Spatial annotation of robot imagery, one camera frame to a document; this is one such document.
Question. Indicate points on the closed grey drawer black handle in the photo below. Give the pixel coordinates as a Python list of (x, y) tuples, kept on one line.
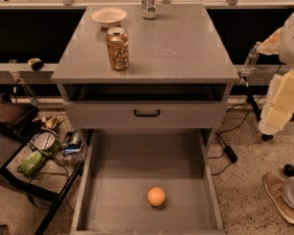
[(145, 115)]

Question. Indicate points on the open bottom grey drawer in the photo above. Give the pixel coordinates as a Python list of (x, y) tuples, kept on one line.
[(119, 171)]

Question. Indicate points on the dark brown bag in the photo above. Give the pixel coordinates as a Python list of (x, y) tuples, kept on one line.
[(15, 114)]

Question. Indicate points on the white bowl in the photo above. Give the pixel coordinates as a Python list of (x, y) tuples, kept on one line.
[(109, 17)]

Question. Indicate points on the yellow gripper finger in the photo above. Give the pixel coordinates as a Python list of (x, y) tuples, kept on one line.
[(271, 45), (279, 106)]

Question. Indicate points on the wire basket with snacks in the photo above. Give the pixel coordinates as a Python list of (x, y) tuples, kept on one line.
[(57, 139)]

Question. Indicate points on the gold soda can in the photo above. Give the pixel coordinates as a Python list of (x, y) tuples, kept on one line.
[(117, 46)]

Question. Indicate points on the tan sneaker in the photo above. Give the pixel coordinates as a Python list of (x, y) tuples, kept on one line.
[(274, 186)]

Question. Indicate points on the clear plastic water bottle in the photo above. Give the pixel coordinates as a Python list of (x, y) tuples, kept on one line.
[(252, 58)]

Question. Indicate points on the orange fruit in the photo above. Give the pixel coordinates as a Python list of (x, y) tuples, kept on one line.
[(156, 196)]

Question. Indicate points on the white green soda can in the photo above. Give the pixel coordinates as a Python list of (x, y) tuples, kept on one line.
[(149, 9)]

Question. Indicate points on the grey drawer cabinet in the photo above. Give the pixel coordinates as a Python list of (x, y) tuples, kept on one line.
[(177, 57)]

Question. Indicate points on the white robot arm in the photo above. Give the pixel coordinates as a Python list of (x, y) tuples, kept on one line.
[(286, 45)]

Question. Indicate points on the black side table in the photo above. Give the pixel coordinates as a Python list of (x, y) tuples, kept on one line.
[(34, 184)]

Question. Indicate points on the green chip bag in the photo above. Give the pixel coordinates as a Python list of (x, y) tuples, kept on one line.
[(32, 163)]

